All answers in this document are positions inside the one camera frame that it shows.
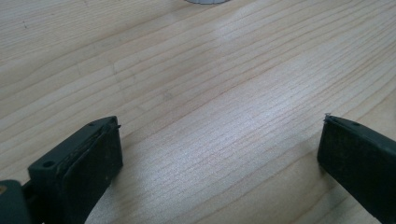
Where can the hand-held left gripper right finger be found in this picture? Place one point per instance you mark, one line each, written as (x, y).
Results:
(361, 158)

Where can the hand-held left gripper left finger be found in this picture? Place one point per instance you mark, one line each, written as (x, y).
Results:
(84, 168)

